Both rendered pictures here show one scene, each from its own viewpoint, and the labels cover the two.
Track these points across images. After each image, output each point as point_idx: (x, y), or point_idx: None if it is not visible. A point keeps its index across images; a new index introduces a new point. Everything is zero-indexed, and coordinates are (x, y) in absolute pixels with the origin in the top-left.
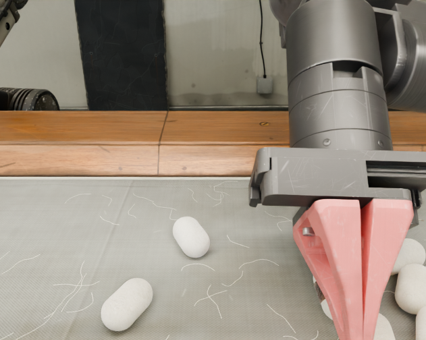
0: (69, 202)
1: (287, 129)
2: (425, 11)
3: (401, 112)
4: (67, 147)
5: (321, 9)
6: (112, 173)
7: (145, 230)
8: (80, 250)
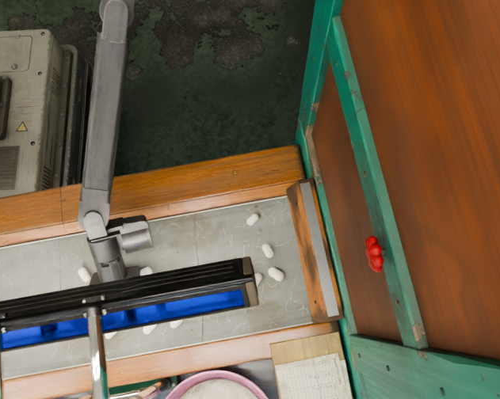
0: (40, 257)
1: (114, 200)
2: (130, 226)
3: (169, 170)
4: (26, 231)
5: (93, 247)
6: (49, 237)
7: (70, 268)
8: (52, 282)
